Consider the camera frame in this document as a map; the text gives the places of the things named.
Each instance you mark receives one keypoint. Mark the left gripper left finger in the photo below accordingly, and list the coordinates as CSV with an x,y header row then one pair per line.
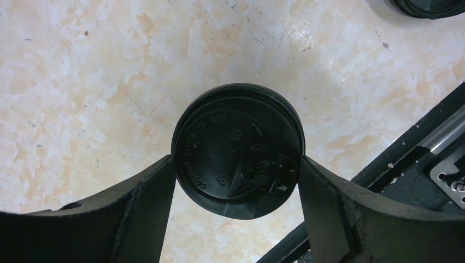
x,y
124,223

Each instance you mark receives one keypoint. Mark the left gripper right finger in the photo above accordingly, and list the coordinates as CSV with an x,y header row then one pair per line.
x,y
348,223

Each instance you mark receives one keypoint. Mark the black cup lid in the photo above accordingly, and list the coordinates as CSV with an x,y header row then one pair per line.
x,y
237,149
429,9

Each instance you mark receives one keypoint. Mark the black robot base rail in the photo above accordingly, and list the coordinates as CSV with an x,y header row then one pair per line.
x,y
423,168

